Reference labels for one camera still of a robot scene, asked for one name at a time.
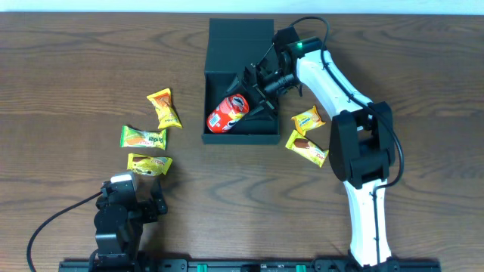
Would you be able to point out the yellow cracker snack packet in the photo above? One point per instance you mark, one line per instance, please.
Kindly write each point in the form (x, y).
(308, 120)

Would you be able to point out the yellow chocolate cake packet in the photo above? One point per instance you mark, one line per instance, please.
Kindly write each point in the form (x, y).
(148, 165)
(306, 148)

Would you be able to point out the yellow peanut butter snack packet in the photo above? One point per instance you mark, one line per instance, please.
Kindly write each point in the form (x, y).
(166, 115)

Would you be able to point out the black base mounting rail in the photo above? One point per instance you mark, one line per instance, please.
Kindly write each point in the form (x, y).
(317, 265)

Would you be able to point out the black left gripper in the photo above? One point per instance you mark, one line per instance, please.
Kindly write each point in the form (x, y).
(152, 205)

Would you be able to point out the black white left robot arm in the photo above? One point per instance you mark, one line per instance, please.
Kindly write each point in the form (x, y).
(119, 224)

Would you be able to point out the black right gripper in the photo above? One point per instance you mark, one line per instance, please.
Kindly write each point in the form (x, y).
(258, 91)

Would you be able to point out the black open gift box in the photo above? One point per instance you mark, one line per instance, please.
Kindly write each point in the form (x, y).
(233, 45)

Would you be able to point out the red soda can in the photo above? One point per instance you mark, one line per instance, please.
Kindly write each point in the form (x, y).
(231, 110)

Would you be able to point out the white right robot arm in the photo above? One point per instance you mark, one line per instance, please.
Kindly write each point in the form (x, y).
(363, 145)

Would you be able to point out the green pandan cake packet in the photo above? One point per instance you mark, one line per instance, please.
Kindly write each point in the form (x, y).
(131, 137)

